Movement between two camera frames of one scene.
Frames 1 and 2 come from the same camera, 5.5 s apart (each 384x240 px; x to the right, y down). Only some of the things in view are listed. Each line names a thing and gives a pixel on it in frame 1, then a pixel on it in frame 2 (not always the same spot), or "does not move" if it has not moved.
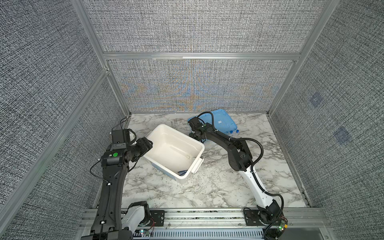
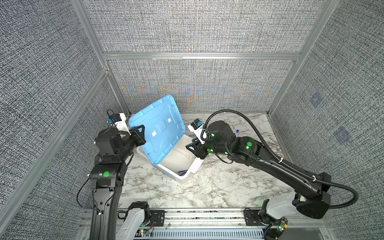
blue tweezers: (182, 172) does not move
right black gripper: (191, 135) -> (199, 150)
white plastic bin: (174, 154) does not move
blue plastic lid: (223, 122) -> (163, 127)
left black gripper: (145, 145) -> (139, 138)
